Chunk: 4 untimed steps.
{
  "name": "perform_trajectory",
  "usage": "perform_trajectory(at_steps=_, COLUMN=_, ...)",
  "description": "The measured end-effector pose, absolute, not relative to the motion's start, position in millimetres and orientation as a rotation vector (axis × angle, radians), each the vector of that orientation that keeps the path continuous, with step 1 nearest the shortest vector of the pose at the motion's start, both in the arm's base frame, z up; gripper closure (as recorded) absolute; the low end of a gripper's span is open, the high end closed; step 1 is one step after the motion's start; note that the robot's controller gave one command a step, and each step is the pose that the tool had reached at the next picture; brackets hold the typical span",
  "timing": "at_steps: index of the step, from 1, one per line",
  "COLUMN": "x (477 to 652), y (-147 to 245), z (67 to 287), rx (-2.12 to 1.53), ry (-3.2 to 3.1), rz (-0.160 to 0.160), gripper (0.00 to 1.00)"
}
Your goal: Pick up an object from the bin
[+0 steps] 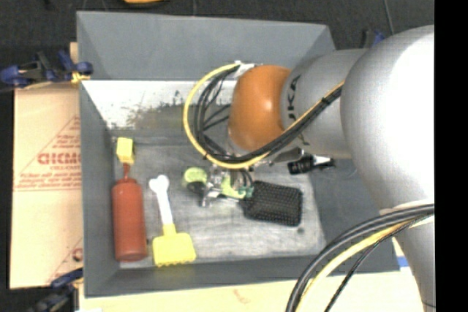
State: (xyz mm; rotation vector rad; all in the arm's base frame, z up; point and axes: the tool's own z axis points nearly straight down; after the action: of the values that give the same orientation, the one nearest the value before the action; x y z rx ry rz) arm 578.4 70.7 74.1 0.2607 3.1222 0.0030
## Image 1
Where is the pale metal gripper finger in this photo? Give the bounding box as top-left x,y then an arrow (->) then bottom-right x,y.
205,170 -> 222,191
199,189 -> 221,208

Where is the light green toy, black wheel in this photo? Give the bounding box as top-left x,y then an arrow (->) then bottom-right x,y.
182,167 -> 208,195

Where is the grey metal bin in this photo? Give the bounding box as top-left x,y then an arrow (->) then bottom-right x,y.
75,10 -> 400,297

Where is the white and yellow toy shovel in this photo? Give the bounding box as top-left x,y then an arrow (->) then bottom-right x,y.
148,174 -> 197,268

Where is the red squeeze bottle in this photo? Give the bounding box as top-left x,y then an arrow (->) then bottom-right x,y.
110,163 -> 148,263

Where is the small yellow block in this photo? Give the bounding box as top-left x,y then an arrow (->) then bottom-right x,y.
116,137 -> 136,165

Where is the brown cardboard board, red print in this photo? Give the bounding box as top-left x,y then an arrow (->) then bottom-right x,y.
9,82 -> 84,289

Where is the black cylinder on white bracket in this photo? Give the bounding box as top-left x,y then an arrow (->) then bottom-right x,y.
287,152 -> 336,175

